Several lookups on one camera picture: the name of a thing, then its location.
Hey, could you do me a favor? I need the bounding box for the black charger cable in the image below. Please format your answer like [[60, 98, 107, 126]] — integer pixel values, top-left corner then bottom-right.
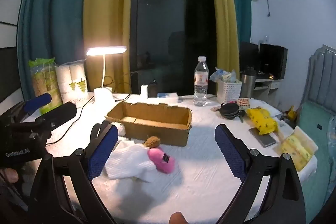
[[105, 72, 132, 94]]

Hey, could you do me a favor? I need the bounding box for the steel tumbler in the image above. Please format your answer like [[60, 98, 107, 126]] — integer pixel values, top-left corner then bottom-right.
[[240, 68, 256, 98]]

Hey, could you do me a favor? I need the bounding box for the black lamp cable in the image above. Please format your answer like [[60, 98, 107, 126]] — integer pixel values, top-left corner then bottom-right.
[[46, 95, 95, 146]]

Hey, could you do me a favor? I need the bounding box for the person's right hand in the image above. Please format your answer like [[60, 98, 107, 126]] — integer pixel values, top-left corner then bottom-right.
[[169, 212, 187, 224]]

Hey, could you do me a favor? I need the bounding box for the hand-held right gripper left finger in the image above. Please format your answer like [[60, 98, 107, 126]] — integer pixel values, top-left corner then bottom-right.
[[28, 124, 118, 224]]

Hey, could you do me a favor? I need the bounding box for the white paper cup pack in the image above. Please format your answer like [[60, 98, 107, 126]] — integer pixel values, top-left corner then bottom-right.
[[56, 59, 88, 105]]

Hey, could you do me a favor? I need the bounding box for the green wrapped paper cup pack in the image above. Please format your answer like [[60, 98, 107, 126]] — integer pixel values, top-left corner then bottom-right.
[[28, 57, 63, 114]]

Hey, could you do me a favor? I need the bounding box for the pale tissue pack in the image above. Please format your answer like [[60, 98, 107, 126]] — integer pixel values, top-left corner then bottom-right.
[[285, 126, 319, 153]]

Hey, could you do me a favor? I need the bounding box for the white power strip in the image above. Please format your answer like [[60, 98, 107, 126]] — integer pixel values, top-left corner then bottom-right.
[[157, 92, 179, 104]]

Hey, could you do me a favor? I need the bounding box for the yellow tissue pack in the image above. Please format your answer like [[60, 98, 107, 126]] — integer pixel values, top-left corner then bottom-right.
[[280, 136, 312, 172]]

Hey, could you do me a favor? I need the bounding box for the green yellow snack packet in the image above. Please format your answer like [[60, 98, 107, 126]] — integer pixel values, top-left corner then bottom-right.
[[222, 70, 242, 83]]

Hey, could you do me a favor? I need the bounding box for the black dotted glove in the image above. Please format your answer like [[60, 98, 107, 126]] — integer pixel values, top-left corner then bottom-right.
[[91, 120, 111, 142]]

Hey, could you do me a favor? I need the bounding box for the white desk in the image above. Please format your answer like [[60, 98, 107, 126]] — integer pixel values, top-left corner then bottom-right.
[[255, 78, 280, 106]]

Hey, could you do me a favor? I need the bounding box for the clear water bottle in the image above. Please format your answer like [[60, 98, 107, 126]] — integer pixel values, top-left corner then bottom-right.
[[193, 56, 210, 107]]

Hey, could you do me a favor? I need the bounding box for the checkered small box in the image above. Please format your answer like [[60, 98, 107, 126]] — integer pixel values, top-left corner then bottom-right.
[[236, 98, 250, 110]]

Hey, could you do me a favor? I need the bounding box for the yellow curtain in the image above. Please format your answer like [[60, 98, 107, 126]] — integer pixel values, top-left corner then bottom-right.
[[206, 0, 240, 94], [83, 0, 137, 93]]

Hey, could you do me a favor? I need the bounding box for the white paper sheet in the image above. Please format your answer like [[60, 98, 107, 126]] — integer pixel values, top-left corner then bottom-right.
[[249, 98, 283, 119]]

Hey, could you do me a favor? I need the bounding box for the cardboard box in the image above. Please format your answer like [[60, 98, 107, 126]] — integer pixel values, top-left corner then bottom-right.
[[105, 101, 193, 147]]

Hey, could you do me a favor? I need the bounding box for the black power adapter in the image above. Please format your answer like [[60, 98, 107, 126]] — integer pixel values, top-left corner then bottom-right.
[[148, 80, 158, 98]]

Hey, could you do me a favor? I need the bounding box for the person's left hand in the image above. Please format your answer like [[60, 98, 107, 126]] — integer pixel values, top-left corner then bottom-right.
[[0, 168, 19, 184]]

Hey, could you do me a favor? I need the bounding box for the white textured tablecloth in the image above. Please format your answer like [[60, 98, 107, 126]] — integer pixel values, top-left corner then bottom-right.
[[21, 91, 318, 224]]

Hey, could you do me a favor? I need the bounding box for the pink plush toy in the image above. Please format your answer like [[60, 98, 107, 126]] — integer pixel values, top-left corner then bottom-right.
[[147, 148, 176, 174]]

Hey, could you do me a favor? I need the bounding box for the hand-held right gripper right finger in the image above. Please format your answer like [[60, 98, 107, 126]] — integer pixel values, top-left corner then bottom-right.
[[215, 124, 306, 224]]

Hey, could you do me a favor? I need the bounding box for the blue snack packet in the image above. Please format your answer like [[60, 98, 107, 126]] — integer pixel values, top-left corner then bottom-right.
[[209, 67, 227, 82]]

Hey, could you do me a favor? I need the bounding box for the grey ribbed panel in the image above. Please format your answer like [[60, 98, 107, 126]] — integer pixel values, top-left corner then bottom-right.
[[301, 44, 336, 114]]

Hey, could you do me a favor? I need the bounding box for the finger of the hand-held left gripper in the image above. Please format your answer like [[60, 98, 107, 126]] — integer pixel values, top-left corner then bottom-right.
[[39, 102, 77, 128], [16, 93, 52, 117]]

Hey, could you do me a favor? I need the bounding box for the dark glass window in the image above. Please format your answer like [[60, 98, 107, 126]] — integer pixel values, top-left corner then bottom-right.
[[130, 0, 218, 95]]

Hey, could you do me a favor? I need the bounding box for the black round zipper pouch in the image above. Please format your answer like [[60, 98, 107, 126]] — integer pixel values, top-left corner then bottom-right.
[[220, 102, 246, 118]]

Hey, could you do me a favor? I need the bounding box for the white desk lamp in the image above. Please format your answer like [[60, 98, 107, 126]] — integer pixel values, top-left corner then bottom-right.
[[87, 46, 128, 102]]

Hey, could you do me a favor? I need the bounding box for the yellow plastic bag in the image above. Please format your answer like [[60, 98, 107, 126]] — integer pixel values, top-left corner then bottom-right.
[[245, 107, 279, 135]]

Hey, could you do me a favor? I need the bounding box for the white plastic basket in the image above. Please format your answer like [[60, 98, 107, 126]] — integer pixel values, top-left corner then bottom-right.
[[217, 80, 242, 104]]

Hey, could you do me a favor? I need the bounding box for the black monitor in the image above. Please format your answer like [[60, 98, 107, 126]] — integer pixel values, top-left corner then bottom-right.
[[239, 42, 260, 75], [259, 43, 288, 80]]

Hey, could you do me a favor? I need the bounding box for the grey smartphone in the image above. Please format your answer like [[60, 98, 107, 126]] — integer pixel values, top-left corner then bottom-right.
[[249, 127, 277, 148]]

